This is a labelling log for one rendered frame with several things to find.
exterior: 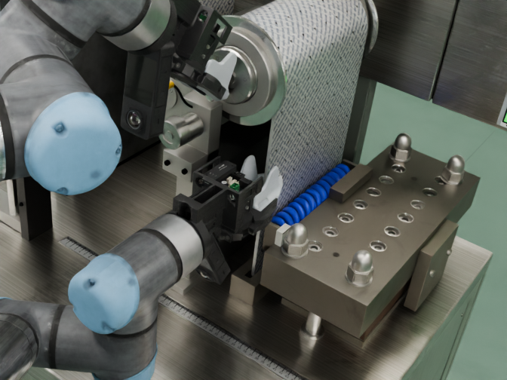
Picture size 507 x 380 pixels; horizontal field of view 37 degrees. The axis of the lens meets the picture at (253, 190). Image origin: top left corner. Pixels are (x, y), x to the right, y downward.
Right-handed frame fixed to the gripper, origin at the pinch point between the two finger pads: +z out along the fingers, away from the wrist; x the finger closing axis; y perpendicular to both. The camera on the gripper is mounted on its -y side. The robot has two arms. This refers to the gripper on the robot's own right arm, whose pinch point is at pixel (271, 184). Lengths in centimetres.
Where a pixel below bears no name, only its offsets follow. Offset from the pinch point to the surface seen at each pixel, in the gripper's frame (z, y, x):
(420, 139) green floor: 216, -109, 49
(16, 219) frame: -15.2, -16.7, 36.5
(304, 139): 7.1, 4.2, -0.3
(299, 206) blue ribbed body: 4.3, -4.8, -2.7
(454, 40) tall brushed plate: 30.0, 16.1, -10.7
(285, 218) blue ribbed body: 0.7, -5.1, -2.6
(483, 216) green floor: 179, -109, 5
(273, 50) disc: -2.5, 20.8, 1.0
